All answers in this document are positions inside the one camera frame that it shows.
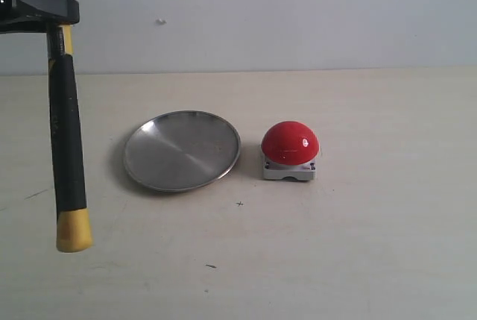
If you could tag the round stainless steel plate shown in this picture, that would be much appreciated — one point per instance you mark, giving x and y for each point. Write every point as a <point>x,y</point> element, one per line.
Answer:
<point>181,151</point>

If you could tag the yellow black claw hammer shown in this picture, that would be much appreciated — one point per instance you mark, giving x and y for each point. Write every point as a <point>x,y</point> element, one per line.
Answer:
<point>73,230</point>

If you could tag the red dome push button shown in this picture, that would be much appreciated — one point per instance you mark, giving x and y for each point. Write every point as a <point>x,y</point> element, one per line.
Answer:
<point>289,150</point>

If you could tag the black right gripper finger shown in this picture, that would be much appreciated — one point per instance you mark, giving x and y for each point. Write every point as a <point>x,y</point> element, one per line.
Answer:
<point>62,11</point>

